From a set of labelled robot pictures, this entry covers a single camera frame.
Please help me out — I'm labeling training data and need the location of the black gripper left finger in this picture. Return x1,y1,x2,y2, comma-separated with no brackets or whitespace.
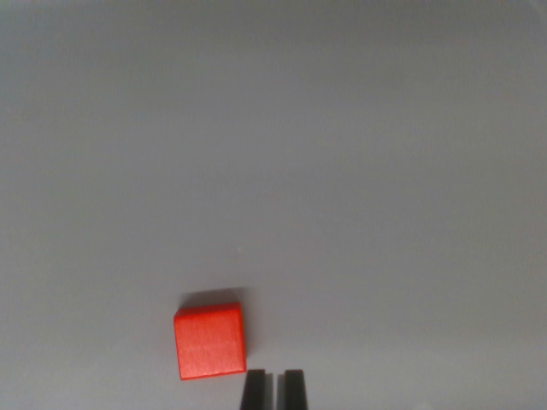
239,369,269,410

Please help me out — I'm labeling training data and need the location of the grey plastic tray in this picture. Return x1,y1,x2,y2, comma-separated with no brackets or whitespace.
0,0,547,410

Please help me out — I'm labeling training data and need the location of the red wooden block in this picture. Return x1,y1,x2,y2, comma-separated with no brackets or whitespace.
173,302,249,382

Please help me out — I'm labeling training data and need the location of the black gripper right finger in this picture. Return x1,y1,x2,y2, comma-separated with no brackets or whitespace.
282,369,309,410

